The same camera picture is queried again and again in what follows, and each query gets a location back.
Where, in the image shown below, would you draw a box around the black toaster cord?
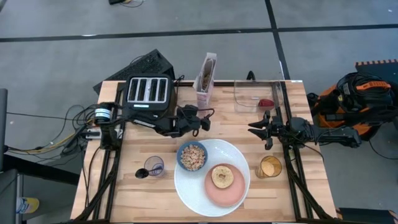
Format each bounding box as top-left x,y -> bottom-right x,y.
174,74 -> 186,95

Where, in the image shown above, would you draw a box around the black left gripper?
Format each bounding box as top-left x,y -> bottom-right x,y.
164,104 -> 213,138

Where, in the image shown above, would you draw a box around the cereal loops heap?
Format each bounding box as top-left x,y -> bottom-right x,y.
180,144 -> 206,172

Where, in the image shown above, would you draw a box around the black spoon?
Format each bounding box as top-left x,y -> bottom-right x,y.
134,166 -> 164,180

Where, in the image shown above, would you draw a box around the large white plate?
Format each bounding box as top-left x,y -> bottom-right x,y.
174,138 -> 251,218

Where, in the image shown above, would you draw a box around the black keyboard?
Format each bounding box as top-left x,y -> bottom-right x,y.
93,48 -> 176,95

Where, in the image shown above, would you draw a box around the toasted bagel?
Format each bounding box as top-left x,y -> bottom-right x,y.
211,165 -> 235,190

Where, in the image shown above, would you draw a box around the clear plastic container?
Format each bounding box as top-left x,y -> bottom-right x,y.
233,79 -> 285,113

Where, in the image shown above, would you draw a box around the pink cereal box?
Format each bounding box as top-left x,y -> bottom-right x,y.
192,52 -> 218,120

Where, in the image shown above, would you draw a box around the white power strip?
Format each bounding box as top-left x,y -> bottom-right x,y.
85,128 -> 102,139

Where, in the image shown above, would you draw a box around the black box orange striped edge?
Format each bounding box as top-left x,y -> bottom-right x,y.
354,58 -> 398,77
336,207 -> 398,224

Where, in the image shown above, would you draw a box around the black four-slot toaster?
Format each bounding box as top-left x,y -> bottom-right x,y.
121,73 -> 177,126

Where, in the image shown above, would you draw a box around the black aluminium table frame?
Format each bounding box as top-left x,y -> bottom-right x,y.
73,80 -> 336,223

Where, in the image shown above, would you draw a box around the yellow white object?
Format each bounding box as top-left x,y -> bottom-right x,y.
16,196 -> 40,215

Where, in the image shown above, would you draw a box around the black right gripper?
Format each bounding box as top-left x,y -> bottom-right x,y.
248,110 -> 292,151

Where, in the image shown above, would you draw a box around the bundle of floor cables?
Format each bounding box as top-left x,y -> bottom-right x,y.
5,103 -> 104,157

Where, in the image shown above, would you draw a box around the orange black vacuum cleaner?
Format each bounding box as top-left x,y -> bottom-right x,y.
307,72 -> 398,141

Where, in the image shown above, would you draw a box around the pink plate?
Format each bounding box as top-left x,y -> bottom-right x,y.
203,162 -> 247,208

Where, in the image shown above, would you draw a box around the blue bowl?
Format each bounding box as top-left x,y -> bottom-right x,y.
176,140 -> 209,172

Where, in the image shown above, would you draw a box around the black device with cables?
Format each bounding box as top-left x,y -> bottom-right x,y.
108,0 -> 146,8

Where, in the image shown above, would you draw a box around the glass of orange juice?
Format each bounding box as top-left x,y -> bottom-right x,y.
255,155 -> 283,180

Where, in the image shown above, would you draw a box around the dark grey cabinet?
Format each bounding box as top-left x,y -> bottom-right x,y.
0,88 -> 20,224

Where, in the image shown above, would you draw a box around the red apple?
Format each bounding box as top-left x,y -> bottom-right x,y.
257,98 -> 276,110

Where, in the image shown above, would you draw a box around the clear plastic cup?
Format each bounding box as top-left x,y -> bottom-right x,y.
143,155 -> 165,179

